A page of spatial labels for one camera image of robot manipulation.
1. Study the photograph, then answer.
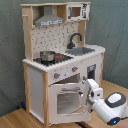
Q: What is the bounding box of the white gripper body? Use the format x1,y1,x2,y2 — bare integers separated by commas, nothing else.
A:
85,79,103,112

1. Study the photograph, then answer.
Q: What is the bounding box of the white oven door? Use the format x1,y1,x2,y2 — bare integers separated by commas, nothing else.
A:
49,83,91,124

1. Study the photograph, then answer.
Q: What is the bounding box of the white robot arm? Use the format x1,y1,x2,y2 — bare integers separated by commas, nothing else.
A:
85,79,128,126

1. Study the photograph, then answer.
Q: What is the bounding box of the wooden toy kitchen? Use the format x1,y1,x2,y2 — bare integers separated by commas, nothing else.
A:
22,2,105,127

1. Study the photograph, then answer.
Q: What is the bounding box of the white cabinet door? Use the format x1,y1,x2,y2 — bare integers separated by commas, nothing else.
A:
80,55,102,83

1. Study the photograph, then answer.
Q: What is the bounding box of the right red stove knob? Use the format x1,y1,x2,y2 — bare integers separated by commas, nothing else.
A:
72,66,78,72

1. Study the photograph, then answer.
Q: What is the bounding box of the red stove knob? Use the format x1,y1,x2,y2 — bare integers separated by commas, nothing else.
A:
72,66,78,72
54,73,60,79

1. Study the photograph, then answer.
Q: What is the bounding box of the left red stove knob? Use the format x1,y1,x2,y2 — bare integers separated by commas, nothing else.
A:
54,73,60,79

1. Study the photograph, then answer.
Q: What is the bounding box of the grey toy sink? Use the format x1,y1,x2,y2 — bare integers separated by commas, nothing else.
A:
66,47,94,56

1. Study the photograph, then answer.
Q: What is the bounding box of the black toy stovetop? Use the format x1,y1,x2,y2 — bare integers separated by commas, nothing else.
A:
35,53,71,66

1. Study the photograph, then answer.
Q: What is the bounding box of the black toy faucet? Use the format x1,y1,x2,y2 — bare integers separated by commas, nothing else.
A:
67,33,82,49

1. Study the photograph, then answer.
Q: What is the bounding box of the silver toy pot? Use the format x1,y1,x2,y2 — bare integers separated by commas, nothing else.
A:
40,51,55,61

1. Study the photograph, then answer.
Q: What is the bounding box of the toy microwave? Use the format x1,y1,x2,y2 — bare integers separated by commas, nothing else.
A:
67,4,87,20

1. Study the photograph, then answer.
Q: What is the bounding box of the grey range hood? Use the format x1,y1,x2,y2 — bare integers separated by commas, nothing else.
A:
35,5,64,27

